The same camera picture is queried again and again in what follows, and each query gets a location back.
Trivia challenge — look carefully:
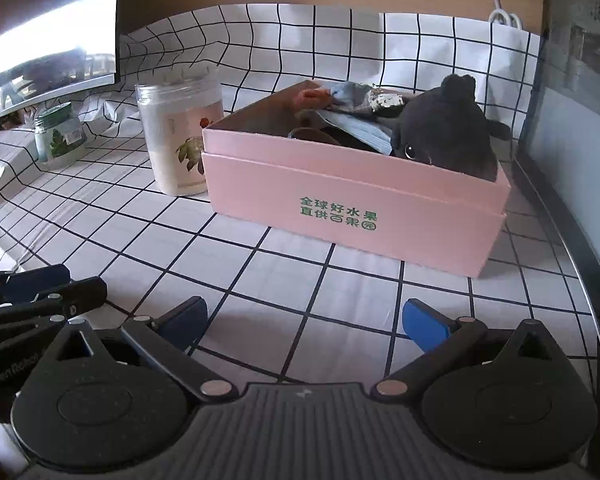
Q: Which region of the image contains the black plush toy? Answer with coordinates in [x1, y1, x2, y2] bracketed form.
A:
[391, 74, 512, 183]

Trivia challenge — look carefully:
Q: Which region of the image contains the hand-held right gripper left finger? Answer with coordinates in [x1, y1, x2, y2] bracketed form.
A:
[55, 296, 235, 402]

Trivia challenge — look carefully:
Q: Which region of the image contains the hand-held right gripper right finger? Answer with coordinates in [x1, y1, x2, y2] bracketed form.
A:
[372, 298, 556, 402]

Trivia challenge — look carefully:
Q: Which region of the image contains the pink cloth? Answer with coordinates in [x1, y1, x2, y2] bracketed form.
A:
[295, 87, 337, 110]

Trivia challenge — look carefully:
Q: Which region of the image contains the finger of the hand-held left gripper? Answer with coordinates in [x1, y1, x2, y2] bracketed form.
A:
[0, 276, 108, 346]
[0, 264, 72, 306]

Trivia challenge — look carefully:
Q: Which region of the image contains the clear plastic jar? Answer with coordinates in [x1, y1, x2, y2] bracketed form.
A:
[135, 72, 225, 197]

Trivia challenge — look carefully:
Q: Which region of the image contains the curved monitor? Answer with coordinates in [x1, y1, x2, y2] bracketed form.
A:
[0, 0, 121, 120]

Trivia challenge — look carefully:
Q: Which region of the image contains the blue-grey cloth toy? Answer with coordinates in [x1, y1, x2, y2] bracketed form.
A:
[316, 80, 398, 155]

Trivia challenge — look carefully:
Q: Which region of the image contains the pink cardboard box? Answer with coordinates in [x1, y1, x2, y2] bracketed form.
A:
[201, 79, 512, 278]

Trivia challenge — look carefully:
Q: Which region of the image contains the dark glass panel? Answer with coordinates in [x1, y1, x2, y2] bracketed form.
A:
[512, 0, 600, 376]

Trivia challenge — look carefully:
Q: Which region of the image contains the white grid tablecloth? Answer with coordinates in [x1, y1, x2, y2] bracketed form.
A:
[0, 2, 598, 480]

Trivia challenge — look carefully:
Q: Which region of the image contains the small green-lidded jar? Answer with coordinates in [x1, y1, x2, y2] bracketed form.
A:
[33, 102, 87, 170]

